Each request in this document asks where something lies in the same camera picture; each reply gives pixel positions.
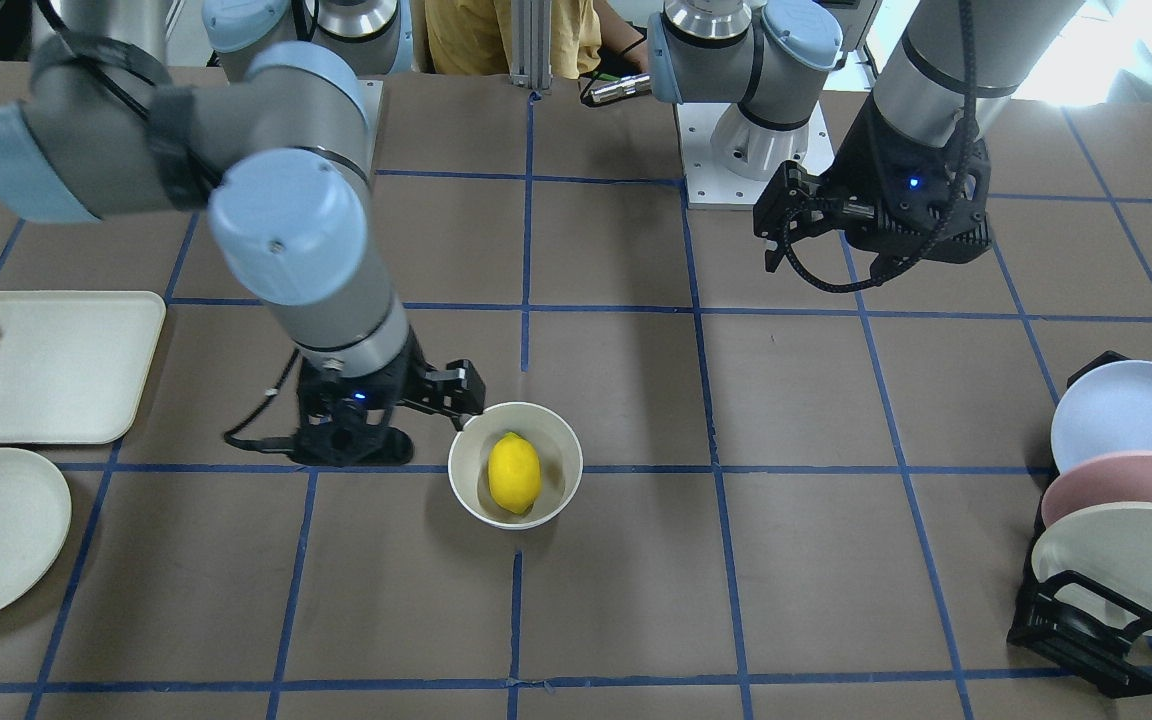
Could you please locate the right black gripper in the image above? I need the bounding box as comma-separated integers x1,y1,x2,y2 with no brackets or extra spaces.
294,331,486,468

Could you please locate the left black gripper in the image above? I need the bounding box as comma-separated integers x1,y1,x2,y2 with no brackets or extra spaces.
753,97,993,273

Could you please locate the yellow lemon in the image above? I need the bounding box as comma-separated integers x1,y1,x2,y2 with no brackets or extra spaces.
486,432,541,515

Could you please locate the white ceramic bowl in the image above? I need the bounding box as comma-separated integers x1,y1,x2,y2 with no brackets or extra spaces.
448,402,582,530

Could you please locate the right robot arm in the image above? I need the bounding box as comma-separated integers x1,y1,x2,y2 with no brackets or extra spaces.
0,1,486,468

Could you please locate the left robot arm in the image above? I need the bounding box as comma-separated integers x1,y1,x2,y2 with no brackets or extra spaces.
646,1,1078,293

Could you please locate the person in yellow shirt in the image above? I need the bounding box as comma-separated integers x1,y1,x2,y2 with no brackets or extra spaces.
424,1,650,79

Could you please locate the white rectangular tray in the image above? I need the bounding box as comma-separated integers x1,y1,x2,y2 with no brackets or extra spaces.
0,290,166,446

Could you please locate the light blue plate in rack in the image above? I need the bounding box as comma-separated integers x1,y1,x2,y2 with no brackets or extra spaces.
1049,361,1152,471

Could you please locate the pink plate in rack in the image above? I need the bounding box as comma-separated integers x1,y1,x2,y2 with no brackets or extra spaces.
1039,450,1152,526

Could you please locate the cream plate in rack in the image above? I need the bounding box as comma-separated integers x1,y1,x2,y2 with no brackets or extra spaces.
1030,502,1152,612

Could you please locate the black dish rack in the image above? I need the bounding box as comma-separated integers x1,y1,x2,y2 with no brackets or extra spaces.
1006,350,1152,699

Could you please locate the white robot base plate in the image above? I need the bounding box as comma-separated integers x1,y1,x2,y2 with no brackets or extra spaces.
676,103,835,210

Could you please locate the black cables bundle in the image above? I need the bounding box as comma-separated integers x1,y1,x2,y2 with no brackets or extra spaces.
223,344,312,456

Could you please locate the aluminium frame post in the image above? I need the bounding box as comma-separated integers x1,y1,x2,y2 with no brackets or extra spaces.
509,1,553,94

